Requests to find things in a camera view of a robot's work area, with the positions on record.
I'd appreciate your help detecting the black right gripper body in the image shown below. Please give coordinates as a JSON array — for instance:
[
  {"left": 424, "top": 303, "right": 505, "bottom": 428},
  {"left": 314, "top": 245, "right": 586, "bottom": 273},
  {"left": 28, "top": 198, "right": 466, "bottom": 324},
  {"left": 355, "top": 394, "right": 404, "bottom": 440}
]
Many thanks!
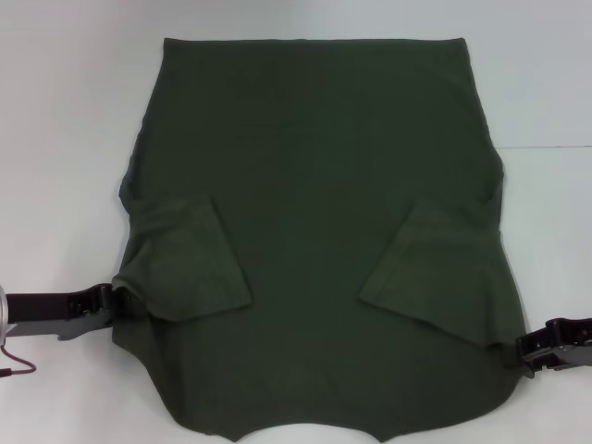
[{"left": 549, "top": 315, "right": 592, "bottom": 369}]

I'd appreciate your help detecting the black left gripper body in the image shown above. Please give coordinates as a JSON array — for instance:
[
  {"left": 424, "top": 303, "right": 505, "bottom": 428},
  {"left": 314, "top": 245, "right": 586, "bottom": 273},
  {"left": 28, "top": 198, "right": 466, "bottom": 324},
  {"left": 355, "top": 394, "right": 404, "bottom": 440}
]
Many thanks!
[{"left": 7, "top": 290, "right": 78, "bottom": 324}]

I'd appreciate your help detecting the dark green t-shirt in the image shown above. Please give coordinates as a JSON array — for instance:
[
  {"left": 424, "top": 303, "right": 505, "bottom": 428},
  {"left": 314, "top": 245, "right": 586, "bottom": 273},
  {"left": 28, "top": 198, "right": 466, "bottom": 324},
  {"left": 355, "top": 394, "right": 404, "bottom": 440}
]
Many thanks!
[{"left": 110, "top": 35, "right": 534, "bottom": 444}]

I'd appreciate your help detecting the thin dark wrist cable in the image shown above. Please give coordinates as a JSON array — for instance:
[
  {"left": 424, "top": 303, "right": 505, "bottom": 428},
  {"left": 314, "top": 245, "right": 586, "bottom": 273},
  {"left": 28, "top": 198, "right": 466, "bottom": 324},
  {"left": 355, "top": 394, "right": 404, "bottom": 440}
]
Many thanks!
[{"left": 0, "top": 346, "right": 38, "bottom": 378}]

